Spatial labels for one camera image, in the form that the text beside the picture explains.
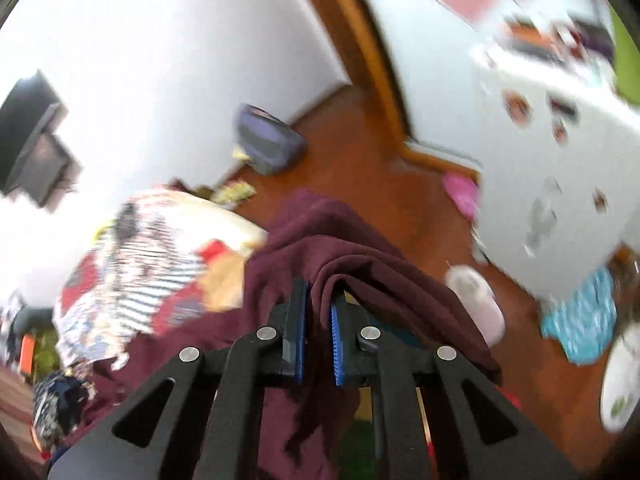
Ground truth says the green box with clutter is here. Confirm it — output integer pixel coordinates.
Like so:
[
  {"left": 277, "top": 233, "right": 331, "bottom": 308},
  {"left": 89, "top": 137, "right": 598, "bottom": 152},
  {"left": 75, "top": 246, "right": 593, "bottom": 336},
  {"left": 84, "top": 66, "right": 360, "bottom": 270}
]
[{"left": 35, "top": 330, "right": 63, "bottom": 376}]

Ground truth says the wooden door frame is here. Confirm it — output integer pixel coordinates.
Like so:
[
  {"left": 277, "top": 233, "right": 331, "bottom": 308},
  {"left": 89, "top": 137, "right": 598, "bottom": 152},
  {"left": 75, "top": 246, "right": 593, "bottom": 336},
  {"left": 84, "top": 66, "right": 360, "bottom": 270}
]
[{"left": 285, "top": 0, "right": 481, "bottom": 171}]

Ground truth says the teal patterned cloth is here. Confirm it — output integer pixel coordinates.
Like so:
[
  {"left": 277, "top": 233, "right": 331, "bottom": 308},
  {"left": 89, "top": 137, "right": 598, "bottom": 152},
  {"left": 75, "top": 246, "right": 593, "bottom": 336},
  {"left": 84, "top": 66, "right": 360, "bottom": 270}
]
[{"left": 540, "top": 267, "right": 618, "bottom": 366}]

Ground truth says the dark floral cloth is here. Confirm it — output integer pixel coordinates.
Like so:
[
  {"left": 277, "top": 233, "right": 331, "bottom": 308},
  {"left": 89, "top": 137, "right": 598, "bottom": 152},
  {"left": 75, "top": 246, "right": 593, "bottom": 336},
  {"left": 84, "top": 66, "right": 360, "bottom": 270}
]
[{"left": 32, "top": 370, "right": 96, "bottom": 453}]

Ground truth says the maroon garment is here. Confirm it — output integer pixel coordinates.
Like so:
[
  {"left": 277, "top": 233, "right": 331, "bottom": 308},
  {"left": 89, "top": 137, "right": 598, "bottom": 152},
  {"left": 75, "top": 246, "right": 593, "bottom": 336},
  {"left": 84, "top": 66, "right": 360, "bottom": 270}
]
[{"left": 65, "top": 189, "right": 503, "bottom": 480}]

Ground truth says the pink slipper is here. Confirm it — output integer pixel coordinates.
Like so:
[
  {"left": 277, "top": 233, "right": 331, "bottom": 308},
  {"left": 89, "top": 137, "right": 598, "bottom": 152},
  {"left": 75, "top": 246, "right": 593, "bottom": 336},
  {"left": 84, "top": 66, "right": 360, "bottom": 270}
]
[{"left": 442, "top": 172, "right": 481, "bottom": 221}]

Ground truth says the white plastic jar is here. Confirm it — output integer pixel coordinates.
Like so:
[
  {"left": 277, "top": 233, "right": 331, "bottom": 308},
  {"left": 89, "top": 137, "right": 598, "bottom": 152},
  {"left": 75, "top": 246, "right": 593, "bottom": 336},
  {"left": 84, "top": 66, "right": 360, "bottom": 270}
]
[{"left": 445, "top": 265, "right": 506, "bottom": 348}]

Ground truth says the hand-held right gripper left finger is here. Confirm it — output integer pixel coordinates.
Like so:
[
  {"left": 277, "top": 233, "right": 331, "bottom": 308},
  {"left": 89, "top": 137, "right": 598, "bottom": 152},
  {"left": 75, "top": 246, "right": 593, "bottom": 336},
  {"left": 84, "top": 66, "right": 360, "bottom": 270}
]
[{"left": 47, "top": 278, "right": 311, "bottom": 480}]

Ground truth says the orange box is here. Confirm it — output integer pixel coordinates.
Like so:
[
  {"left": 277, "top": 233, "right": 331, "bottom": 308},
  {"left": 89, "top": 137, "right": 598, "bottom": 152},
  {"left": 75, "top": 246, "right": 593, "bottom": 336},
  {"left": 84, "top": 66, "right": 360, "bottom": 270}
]
[{"left": 19, "top": 335, "right": 36, "bottom": 376}]

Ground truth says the black wall television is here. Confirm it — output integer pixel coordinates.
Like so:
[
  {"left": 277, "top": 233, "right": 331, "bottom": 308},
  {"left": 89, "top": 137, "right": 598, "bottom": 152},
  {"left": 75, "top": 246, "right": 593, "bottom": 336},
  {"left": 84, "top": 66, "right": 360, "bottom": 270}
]
[{"left": 0, "top": 71, "right": 83, "bottom": 208}]

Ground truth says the yellow green packet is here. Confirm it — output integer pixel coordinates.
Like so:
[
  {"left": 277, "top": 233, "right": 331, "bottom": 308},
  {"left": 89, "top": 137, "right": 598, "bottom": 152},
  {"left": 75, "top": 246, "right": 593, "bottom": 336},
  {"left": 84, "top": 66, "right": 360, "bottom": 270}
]
[{"left": 212, "top": 180, "right": 256, "bottom": 208}]

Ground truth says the bright green object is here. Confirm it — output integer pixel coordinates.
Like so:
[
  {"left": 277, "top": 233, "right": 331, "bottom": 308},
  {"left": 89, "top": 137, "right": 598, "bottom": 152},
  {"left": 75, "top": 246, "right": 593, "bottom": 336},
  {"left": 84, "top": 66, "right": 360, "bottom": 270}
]
[{"left": 611, "top": 7, "right": 640, "bottom": 103}]

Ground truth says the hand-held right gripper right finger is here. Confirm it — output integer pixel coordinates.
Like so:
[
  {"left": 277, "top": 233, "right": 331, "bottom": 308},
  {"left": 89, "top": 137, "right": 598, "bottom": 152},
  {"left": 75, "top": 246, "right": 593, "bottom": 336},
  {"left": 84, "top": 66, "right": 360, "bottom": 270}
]
[{"left": 330, "top": 292, "right": 581, "bottom": 480}]

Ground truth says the patchwork bedspread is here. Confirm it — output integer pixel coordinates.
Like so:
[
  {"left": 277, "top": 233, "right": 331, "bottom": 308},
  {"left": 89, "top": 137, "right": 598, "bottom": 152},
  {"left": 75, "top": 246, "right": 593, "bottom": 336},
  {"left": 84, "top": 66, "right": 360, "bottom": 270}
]
[{"left": 52, "top": 190, "right": 271, "bottom": 376}]

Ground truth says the white plate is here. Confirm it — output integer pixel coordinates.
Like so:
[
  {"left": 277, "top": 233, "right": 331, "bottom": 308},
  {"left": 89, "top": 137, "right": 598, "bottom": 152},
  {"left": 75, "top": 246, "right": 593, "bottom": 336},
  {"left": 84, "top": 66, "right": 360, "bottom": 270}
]
[{"left": 600, "top": 322, "right": 640, "bottom": 433}]

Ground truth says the white cabinet with stickers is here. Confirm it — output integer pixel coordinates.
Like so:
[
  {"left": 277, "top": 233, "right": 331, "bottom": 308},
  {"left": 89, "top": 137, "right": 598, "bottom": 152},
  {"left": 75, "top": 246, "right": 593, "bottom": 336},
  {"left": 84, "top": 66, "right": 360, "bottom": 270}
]
[{"left": 470, "top": 45, "right": 640, "bottom": 301}]

